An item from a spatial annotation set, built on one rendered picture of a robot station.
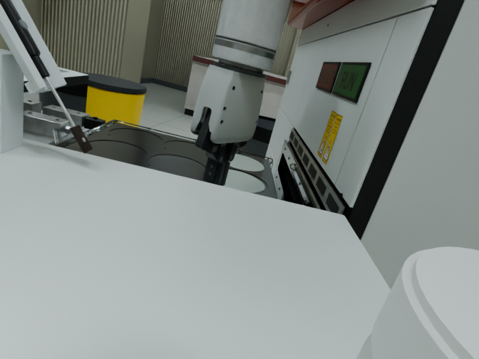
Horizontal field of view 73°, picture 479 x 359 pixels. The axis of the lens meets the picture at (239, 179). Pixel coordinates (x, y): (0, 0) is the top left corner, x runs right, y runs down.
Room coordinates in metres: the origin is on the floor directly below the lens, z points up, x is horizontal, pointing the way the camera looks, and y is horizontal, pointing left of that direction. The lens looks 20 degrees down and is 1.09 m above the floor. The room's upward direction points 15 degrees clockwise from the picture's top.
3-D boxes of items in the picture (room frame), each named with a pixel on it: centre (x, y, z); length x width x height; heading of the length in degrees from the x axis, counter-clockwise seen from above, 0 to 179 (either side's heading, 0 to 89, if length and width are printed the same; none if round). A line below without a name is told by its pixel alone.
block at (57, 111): (0.65, 0.38, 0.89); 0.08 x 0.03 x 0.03; 94
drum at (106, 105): (2.27, 1.03, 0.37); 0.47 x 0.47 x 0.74
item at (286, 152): (0.55, -0.10, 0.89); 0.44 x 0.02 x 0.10; 4
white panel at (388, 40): (0.73, -0.10, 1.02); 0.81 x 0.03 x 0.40; 4
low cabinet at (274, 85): (6.64, 0.07, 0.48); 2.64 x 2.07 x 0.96; 175
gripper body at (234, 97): (0.47, 0.04, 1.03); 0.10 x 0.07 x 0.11; 148
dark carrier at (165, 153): (0.52, 0.11, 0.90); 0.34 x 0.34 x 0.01; 4
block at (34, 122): (0.57, 0.38, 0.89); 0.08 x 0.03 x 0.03; 94
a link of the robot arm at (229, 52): (0.47, 0.04, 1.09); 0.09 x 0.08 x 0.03; 148
